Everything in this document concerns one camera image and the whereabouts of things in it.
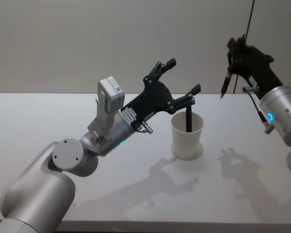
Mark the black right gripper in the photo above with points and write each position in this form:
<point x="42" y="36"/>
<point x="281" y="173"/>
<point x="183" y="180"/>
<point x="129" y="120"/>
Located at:
<point x="259" y="65"/>

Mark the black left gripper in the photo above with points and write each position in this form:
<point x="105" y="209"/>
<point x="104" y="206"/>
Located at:
<point x="157" y="97"/>

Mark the black marker pen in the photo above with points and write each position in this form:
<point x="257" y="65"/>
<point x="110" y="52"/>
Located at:
<point x="225" y="83"/>
<point x="189" y="119"/>

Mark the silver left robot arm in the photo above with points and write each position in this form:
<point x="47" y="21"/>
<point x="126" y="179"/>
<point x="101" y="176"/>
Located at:
<point x="41" y="184"/>

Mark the white paper cup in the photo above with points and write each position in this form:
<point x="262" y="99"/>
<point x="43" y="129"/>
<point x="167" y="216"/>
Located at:
<point x="185" y="143"/>

